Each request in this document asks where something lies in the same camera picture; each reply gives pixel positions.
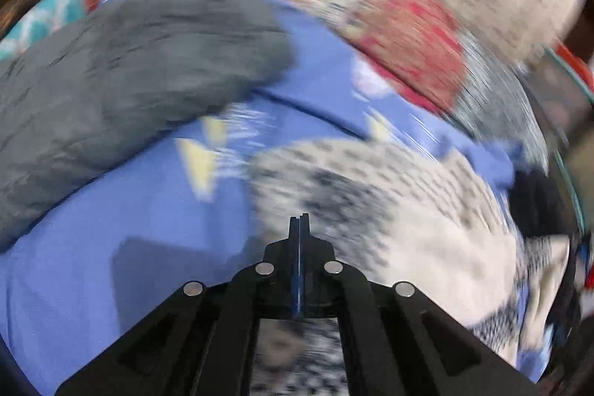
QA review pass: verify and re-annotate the blue printed bed sheet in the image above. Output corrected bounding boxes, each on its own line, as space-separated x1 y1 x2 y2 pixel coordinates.
0 0 558 396

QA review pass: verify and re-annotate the teal patterned cloth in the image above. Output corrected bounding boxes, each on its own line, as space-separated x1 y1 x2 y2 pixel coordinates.
0 0 89 58

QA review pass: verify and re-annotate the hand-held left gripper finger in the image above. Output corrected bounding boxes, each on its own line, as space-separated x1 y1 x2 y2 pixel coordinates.
56 216 301 396
300 213 545 396

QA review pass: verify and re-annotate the white patterned fleece garment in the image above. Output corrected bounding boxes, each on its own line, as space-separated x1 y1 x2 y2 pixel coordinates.
246 138 576 396

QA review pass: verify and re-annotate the red floral blanket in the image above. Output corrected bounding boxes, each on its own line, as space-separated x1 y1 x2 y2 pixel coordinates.
51 0 548 165

